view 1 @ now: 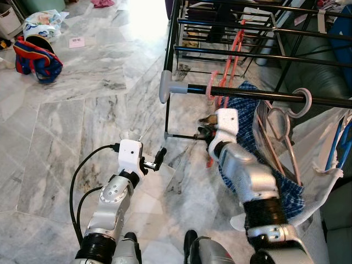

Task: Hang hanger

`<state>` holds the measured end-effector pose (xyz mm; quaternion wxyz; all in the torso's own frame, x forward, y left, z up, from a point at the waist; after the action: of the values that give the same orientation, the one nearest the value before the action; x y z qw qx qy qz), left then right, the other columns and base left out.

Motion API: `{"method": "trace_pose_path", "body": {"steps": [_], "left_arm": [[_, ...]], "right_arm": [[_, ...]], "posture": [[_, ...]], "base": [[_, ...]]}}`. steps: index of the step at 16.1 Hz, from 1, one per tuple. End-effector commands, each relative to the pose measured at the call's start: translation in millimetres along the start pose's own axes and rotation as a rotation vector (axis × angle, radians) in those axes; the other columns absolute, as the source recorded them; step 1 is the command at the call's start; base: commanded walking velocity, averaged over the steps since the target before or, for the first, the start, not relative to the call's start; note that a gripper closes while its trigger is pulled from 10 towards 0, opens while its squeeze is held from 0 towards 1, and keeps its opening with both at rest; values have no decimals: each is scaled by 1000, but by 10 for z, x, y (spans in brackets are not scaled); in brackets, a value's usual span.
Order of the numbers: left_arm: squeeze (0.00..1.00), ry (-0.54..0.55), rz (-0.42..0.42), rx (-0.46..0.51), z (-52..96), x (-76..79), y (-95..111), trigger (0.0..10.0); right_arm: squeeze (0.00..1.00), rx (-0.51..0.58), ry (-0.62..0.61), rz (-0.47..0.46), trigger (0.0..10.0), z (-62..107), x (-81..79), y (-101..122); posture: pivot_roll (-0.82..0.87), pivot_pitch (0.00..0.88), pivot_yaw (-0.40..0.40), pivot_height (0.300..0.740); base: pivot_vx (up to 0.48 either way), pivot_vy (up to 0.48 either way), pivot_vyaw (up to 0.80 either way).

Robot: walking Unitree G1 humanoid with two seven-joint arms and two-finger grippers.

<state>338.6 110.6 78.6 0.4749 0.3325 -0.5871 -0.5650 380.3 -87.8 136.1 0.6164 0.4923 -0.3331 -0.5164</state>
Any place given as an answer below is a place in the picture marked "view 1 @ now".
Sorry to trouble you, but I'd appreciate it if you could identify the black metal drying rack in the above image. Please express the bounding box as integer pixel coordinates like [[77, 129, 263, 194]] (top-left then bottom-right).
[[159, 0, 352, 141]]

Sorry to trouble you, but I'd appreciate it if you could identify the robot leg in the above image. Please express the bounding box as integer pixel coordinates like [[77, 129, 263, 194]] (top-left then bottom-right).
[[113, 232, 142, 264], [183, 230, 237, 264]]

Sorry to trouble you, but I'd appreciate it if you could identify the magenta cloth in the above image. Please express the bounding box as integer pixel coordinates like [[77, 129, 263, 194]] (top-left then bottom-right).
[[91, 0, 116, 8]]

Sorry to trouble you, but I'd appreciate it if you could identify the robot left leg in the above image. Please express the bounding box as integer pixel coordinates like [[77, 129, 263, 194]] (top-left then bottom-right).
[[113, 232, 142, 264]]

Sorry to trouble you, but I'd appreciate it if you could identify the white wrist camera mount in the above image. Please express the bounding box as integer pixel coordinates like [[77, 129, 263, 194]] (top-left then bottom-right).
[[117, 139, 145, 178], [214, 108, 240, 147]]

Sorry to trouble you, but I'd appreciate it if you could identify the pale pink hanger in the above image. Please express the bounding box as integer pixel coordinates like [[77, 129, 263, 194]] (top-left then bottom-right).
[[254, 87, 313, 185]]

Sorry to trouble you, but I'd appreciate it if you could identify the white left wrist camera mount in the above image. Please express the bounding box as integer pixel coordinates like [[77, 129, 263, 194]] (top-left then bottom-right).
[[117, 139, 145, 178]]

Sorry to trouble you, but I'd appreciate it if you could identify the printed white plastic pack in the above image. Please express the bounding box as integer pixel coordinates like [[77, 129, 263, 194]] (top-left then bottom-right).
[[23, 10, 69, 45]]

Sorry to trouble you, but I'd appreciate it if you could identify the black garment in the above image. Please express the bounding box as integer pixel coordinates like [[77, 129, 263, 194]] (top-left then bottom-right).
[[206, 4, 238, 43]]

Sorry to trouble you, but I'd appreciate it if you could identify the red and navy backpack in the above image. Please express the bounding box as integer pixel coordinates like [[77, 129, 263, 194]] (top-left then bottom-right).
[[14, 36, 64, 83]]

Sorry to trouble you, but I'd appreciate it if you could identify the green bin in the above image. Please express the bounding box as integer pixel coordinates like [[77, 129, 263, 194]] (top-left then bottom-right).
[[22, 0, 67, 14]]

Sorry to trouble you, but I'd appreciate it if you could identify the blue plaid shirt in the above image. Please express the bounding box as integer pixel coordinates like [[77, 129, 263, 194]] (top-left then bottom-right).
[[217, 81, 306, 221]]

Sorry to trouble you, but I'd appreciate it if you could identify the white shirt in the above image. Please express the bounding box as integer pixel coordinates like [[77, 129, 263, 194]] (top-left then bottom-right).
[[231, 107, 352, 232]]

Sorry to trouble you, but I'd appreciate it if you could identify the blue storage bag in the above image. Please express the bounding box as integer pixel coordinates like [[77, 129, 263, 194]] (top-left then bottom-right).
[[330, 5, 352, 83]]

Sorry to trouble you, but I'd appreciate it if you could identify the red plastic hanger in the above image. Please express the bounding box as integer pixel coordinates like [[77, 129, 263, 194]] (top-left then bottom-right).
[[206, 19, 246, 168]]

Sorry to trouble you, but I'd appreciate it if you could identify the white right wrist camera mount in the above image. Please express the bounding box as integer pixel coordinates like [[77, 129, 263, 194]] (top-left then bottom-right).
[[214, 108, 240, 147]]

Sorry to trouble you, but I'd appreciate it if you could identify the robot right leg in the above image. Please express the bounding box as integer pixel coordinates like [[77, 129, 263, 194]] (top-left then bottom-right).
[[183, 230, 237, 264]]

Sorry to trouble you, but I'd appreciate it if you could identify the blue hanger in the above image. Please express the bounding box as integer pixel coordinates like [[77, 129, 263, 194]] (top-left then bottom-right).
[[324, 113, 352, 171]]

